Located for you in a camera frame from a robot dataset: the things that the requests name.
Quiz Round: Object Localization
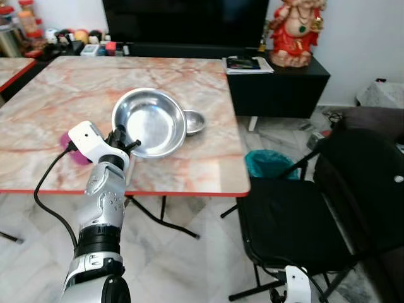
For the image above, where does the small white box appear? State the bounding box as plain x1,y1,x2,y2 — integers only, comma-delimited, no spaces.
81,44,102,57

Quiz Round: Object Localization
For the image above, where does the power strip with cables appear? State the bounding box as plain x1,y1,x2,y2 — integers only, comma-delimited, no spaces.
303,112,345,137

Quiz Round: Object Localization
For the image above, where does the pink plastic object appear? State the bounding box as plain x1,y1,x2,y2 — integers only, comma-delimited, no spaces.
60,131,93,166

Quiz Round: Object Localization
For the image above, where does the small steel bowl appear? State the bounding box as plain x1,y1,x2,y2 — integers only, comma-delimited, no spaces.
183,110,207,136

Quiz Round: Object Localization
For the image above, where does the large steel bowl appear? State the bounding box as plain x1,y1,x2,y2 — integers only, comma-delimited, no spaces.
112,87,188,159

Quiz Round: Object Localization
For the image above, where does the red-lidded jar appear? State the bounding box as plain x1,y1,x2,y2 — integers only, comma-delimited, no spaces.
18,0,40,37

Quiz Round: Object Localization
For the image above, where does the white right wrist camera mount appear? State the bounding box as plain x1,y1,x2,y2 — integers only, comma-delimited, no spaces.
284,265,312,303

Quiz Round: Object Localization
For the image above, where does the black folding chair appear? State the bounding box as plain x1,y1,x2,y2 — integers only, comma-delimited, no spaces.
221,128,404,302

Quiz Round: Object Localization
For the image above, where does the marble-pattern folding table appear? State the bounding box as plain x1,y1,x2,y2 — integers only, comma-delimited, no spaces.
0,56,252,244

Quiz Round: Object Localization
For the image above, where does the stack of magazines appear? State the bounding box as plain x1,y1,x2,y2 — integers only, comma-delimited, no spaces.
223,56,275,75

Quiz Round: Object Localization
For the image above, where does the black television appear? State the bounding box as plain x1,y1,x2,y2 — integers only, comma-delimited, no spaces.
102,0,270,49

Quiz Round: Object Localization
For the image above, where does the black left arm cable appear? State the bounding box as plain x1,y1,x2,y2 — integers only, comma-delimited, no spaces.
33,145,80,250

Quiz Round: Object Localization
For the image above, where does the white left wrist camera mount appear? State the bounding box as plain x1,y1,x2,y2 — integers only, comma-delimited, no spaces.
68,121,130,171

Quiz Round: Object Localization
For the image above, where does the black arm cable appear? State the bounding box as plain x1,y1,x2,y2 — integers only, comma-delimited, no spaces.
33,145,80,250
256,264,288,303

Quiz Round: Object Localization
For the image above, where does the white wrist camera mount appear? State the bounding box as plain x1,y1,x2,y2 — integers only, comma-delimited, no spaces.
68,121,130,171
284,265,312,303

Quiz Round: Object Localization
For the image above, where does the red and gold statue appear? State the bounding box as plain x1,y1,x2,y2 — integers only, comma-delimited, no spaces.
268,0,326,68

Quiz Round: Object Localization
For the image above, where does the steel canister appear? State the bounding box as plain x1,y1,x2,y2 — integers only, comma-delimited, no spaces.
0,25,23,58

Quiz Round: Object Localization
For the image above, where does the dark brown sofa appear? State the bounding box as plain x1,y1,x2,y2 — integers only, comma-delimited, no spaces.
331,106,404,303

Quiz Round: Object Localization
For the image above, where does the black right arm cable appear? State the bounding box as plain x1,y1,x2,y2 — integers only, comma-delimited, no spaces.
256,264,288,303

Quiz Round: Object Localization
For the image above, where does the teal waste bin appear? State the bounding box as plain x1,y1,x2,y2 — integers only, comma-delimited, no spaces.
245,149,299,181

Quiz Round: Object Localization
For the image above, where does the grey marbled cloth cover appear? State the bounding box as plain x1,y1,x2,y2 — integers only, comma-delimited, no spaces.
357,79,404,109

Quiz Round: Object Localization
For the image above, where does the red-edged side table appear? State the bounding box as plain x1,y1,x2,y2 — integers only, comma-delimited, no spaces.
0,57,37,93

